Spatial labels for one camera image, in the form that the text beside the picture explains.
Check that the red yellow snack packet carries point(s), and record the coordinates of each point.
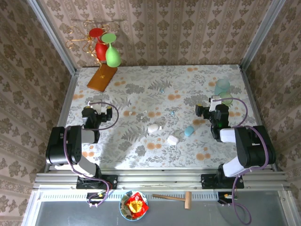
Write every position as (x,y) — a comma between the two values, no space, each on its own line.
(136,203)

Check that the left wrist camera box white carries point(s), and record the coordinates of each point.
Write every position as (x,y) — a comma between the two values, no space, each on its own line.
(96,107)

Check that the aluminium frame post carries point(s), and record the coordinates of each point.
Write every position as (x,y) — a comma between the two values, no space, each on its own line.
(262,35)
(54,38)

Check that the teal plastic tumbler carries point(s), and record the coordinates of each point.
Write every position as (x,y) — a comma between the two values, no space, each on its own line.
(222,86)

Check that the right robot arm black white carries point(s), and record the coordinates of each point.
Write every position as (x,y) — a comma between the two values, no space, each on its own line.
(254,148)

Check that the wooden mallet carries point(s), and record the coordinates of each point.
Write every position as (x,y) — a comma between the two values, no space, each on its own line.
(187,200)

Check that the patterned ceramic bowl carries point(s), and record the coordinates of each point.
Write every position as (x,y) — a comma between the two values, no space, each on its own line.
(122,209)

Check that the aluminium front rail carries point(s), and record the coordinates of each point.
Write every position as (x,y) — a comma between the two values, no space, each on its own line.
(160,179)

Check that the red wine glass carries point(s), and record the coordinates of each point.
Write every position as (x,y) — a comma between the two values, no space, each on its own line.
(100,50)

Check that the white oval earbud case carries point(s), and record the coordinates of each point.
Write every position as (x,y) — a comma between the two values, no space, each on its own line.
(152,128)

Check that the aluminium side rail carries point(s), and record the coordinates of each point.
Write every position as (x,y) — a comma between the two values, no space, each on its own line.
(250,94)
(70,94)

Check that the black connector box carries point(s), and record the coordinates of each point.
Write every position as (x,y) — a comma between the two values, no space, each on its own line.
(94,197)
(222,197)

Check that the white square earbud case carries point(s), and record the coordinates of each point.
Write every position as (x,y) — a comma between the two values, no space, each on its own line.
(172,139)

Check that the left robot arm black grey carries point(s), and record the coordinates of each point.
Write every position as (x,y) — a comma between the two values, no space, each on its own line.
(61,146)

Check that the green wine glass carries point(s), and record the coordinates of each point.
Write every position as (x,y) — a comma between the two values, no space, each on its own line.
(113,57)

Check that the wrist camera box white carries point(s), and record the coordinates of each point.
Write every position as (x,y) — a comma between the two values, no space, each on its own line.
(96,107)
(214,104)

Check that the green plastic tumbler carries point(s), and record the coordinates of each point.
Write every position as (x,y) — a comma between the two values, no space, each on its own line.
(226,95)

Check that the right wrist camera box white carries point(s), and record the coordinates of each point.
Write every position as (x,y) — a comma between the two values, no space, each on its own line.
(214,104)

